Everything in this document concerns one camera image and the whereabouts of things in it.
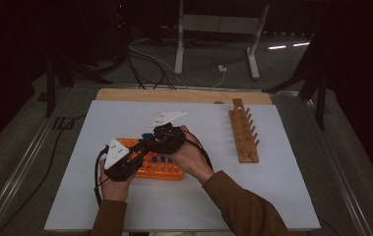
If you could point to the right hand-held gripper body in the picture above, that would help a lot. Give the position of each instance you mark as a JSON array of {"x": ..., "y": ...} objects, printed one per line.
[{"x": 169, "y": 139}]

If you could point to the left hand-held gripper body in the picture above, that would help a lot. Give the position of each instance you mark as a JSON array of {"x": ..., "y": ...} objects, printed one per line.
[{"x": 121, "y": 167}]

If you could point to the blue capped test tube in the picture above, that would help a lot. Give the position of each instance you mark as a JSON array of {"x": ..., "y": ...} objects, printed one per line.
[
  {"x": 170, "y": 160},
  {"x": 146, "y": 135},
  {"x": 154, "y": 159},
  {"x": 162, "y": 159}
]

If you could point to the orange plastic tube rack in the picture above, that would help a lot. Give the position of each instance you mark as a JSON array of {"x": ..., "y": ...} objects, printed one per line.
[{"x": 161, "y": 171}]

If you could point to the wooden tube rack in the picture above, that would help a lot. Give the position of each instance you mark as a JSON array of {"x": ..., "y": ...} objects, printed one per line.
[{"x": 243, "y": 141}]

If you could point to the person's left hand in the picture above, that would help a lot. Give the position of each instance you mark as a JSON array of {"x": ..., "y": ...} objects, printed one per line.
[{"x": 115, "y": 190}]

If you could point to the person's right hand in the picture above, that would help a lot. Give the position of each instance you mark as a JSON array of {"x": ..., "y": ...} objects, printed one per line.
[{"x": 190, "y": 164}]

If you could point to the white table board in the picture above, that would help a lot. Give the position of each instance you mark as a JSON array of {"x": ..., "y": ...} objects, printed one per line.
[{"x": 190, "y": 203}]

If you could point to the white plug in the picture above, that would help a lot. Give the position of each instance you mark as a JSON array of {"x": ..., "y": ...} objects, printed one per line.
[{"x": 222, "y": 68}]

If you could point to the black metal stand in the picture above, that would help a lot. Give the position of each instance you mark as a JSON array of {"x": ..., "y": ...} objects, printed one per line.
[
  {"x": 50, "y": 85},
  {"x": 320, "y": 98}
]

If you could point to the white metal stand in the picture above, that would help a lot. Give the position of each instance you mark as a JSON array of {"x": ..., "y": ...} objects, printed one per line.
[{"x": 220, "y": 24}]

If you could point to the black floor socket frame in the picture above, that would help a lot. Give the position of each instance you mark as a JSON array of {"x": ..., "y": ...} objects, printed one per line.
[{"x": 63, "y": 123}]

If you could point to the metal floor rail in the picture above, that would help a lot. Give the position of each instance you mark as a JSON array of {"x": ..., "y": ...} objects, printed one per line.
[
  {"x": 16, "y": 173},
  {"x": 338, "y": 170}
]

